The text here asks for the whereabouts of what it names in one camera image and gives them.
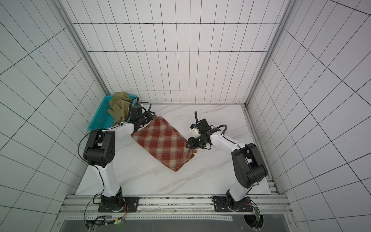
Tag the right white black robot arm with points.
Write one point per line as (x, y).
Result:
(248, 164)

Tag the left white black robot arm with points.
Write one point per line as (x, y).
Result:
(100, 152)

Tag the teal plastic basket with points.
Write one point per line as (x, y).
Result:
(103, 121)

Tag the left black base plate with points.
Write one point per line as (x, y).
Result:
(130, 203)

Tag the left electronics wiring board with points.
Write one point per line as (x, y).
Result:
(103, 220)

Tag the electronics wiring board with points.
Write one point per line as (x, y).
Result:
(255, 220)
(103, 220)

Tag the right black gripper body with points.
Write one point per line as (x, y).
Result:
(192, 142)

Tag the olive green skirt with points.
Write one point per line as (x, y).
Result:
(119, 107)

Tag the right electronics wiring board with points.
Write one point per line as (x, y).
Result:
(255, 220)

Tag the red plaid skirt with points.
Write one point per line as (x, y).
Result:
(161, 140)

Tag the aluminium mounting rail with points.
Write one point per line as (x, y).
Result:
(173, 205)

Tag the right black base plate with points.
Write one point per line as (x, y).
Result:
(227, 204)

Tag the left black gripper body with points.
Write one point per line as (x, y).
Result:
(146, 118)

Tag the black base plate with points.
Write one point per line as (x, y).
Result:
(227, 204)
(130, 203)

